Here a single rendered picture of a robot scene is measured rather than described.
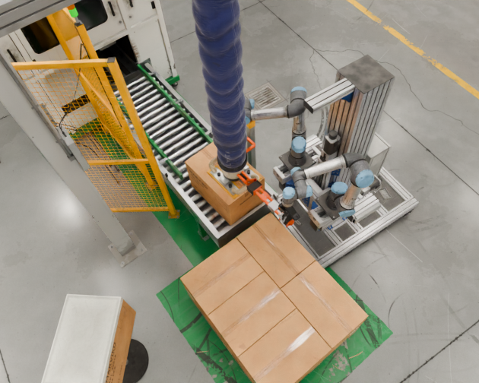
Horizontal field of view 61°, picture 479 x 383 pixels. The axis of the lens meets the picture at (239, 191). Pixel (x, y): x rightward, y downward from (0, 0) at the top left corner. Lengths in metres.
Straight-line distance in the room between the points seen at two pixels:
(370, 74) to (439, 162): 2.52
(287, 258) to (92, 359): 1.68
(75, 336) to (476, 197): 4.02
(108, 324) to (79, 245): 1.68
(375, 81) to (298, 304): 1.80
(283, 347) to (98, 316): 1.39
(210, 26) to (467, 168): 3.70
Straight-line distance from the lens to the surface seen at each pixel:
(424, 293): 4.29
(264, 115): 3.00
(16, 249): 4.90
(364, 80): 2.68
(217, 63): 2.24
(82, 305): 3.19
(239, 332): 3.37
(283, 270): 3.51
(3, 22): 1.70
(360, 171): 2.67
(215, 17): 2.07
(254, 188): 3.02
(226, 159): 2.91
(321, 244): 4.00
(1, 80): 2.56
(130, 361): 4.03
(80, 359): 3.10
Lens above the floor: 3.84
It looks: 59 degrees down
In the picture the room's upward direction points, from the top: 6 degrees counter-clockwise
